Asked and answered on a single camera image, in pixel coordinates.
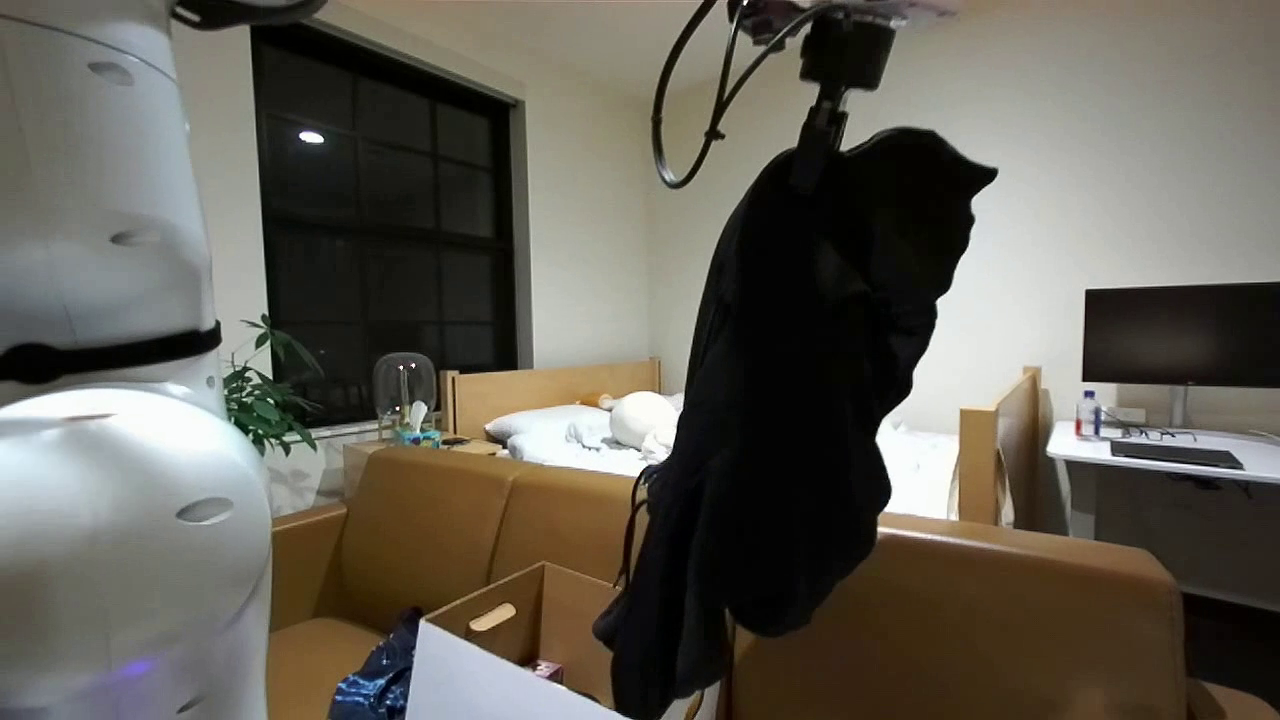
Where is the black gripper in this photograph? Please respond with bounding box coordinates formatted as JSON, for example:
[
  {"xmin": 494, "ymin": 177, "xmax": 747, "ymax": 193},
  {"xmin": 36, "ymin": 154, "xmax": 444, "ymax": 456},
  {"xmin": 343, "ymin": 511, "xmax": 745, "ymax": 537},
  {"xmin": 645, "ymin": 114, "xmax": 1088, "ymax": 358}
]
[{"xmin": 789, "ymin": 8, "xmax": 901, "ymax": 201}]

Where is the glass dome jar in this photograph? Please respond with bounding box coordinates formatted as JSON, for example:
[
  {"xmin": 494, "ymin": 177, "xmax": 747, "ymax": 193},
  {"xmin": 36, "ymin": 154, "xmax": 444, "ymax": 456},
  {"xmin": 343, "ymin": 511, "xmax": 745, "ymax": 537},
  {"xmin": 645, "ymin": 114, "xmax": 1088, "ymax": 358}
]
[{"xmin": 366, "ymin": 346, "xmax": 449, "ymax": 446}]

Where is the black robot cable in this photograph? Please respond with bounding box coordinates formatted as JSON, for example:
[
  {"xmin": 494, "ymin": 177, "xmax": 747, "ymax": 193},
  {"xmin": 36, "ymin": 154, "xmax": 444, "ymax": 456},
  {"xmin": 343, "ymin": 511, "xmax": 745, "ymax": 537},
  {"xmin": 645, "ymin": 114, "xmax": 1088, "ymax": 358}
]
[{"xmin": 649, "ymin": 0, "xmax": 812, "ymax": 193}]

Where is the green potted plant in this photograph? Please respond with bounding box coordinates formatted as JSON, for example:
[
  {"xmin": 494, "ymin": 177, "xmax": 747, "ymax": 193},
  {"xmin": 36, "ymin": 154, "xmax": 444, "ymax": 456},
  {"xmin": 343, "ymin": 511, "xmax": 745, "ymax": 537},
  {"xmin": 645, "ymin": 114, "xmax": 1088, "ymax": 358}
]
[{"xmin": 219, "ymin": 312, "xmax": 333, "ymax": 520}]

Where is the wooden bed with white sheets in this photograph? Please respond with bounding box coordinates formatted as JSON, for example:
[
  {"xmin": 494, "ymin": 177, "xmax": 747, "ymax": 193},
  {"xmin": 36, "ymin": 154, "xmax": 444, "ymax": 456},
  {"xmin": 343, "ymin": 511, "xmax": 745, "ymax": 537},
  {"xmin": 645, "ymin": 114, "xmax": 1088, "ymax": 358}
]
[{"xmin": 439, "ymin": 354, "xmax": 1061, "ymax": 531}]

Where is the blue patterned cloth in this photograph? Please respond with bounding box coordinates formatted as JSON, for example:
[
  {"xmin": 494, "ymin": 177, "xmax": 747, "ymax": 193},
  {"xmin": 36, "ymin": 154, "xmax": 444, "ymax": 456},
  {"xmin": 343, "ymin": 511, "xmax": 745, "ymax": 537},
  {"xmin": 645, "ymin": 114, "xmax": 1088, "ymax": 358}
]
[{"xmin": 328, "ymin": 606, "xmax": 431, "ymax": 720}]

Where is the large dark window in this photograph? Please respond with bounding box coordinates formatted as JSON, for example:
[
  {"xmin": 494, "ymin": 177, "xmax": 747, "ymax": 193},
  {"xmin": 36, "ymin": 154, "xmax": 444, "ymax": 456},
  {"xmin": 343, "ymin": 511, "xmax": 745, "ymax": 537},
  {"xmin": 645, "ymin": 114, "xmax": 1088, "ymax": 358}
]
[{"xmin": 248, "ymin": 14, "xmax": 535, "ymax": 433}]

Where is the black jersey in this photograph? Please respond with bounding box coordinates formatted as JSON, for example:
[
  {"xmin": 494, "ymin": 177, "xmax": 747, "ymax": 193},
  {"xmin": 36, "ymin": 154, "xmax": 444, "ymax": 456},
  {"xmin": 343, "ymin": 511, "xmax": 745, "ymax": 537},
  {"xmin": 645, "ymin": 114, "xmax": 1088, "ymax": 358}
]
[{"xmin": 592, "ymin": 123, "xmax": 1005, "ymax": 720}]

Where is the tan leather sofa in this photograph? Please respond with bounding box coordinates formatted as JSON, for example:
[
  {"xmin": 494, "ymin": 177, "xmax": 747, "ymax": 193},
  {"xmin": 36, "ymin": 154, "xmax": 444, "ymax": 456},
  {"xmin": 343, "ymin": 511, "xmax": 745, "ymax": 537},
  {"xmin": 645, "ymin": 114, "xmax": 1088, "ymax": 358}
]
[{"xmin": 266, "ymin": 440, "xmax": 1280, "ymax": 720}]

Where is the black computer monitor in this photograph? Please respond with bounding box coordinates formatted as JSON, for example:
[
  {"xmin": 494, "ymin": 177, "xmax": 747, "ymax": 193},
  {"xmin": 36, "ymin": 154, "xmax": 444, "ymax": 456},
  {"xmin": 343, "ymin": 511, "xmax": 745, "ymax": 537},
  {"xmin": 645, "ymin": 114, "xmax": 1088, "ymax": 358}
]
[{"xmin": 1078, "ymin": 278, "xmax": 1280, "ymax": 433}]

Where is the white pillow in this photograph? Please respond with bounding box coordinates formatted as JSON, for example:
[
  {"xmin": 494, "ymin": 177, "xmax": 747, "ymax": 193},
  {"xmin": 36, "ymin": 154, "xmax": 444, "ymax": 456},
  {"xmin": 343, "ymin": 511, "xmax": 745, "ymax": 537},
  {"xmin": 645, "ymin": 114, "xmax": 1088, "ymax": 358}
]
[{"xmin": 478, "ymin": 401, "xmax": 617, "ymax": 450}]

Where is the black keyboard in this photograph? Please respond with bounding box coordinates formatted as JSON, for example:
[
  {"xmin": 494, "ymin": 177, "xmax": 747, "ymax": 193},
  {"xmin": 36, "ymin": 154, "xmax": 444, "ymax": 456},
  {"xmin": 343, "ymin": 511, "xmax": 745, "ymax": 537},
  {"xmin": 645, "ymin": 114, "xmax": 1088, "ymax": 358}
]
[{"xmin": 1107, "ymin": 437, "xmax": 1247, "ymax": 476}]

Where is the white desk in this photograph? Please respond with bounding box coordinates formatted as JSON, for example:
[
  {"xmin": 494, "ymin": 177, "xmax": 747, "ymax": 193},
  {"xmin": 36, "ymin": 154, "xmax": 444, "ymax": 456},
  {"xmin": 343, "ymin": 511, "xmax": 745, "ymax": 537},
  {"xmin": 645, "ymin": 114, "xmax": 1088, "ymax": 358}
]
[{"xmin": 1042, "ymin": 420, "xmax": 1280, "ymax": 617}]

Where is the white cardboard box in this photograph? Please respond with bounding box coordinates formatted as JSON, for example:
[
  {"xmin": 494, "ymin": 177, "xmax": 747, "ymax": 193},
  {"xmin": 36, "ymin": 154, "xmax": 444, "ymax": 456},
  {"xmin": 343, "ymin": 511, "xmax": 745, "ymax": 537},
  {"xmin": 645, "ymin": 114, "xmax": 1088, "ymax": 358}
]
[{"xmin": 401, "ymin": 557, "xmax": 731, "ymax": 720}]

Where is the round white plush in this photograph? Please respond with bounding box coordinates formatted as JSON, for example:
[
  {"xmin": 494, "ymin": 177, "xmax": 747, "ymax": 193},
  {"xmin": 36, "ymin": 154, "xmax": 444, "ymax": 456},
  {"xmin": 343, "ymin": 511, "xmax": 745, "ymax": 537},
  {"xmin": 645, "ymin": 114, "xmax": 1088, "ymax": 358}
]
[{"xmin": 606, "ymin": 388, "xmax": 689, "ymax": 456}]

